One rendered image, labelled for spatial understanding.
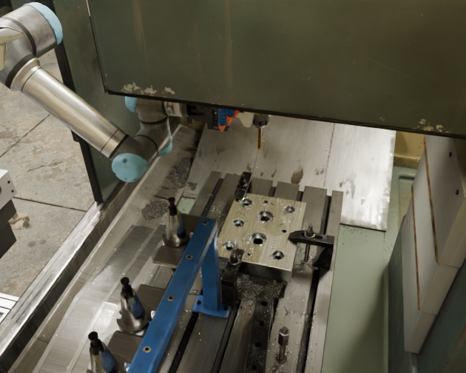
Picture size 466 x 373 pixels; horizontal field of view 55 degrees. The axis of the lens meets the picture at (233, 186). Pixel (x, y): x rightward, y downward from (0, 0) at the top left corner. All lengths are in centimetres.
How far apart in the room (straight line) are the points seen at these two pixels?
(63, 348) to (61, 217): 164
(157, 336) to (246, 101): 44
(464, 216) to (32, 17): 104
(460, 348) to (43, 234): 245
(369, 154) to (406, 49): 148
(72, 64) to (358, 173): 125
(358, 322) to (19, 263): 194
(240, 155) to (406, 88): 149
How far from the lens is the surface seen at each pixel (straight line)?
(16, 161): 369
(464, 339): 101
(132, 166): 107
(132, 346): 86
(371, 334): 162
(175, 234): 98
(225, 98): 71
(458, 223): 94
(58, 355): 150
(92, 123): 110
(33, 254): 287
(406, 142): 229
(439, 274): 104
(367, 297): 171
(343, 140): 213
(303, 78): 67
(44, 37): 123
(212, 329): 124
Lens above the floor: 193
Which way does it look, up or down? 39 degrees down
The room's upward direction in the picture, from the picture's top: 1 degrees counter-clockwise
